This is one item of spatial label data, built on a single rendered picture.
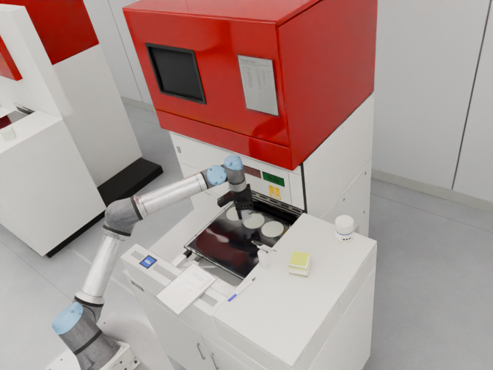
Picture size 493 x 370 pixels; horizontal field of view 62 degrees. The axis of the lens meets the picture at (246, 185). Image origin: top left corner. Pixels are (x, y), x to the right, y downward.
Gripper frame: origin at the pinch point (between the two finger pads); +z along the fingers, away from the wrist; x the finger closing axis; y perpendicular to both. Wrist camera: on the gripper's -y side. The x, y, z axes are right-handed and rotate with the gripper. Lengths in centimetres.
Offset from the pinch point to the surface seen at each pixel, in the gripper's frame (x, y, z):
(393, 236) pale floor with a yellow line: 59, 97, 91
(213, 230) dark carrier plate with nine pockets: -2.7, -13.7, 1.4
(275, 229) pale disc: -7.7, 15.3, 1.3
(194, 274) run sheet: -33.5, -19.5, -5.7
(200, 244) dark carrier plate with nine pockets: -10.5, -19.3, 1.4
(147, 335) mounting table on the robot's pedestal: -48, -41, 9
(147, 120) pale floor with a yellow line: 293, -116, 91
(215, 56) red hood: 10, 3, -75
